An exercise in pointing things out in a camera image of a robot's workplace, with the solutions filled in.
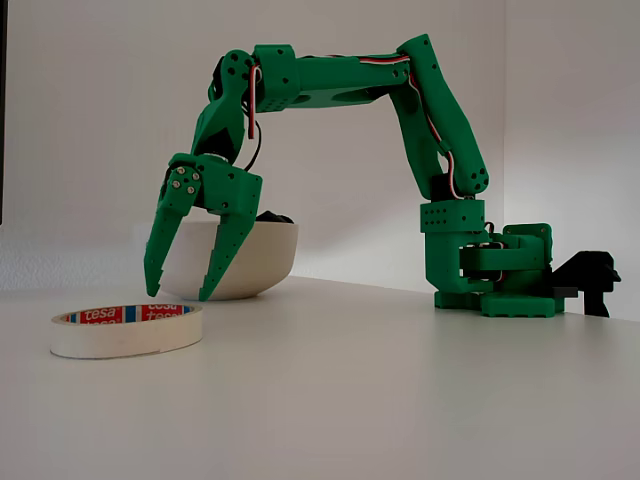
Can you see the black table clamp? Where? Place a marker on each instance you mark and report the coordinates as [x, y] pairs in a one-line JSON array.
[[595, 280]]

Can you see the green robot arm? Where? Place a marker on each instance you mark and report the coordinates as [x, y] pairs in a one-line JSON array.
[[350, 75]]

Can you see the white masking tape roll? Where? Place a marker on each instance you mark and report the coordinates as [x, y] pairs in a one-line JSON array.
[[125, 340]]

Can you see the white round bowl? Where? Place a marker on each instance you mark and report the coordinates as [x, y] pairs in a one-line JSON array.
[[265, 260]]

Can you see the black cloth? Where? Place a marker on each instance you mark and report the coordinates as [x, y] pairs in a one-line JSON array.
[[274, 217]]

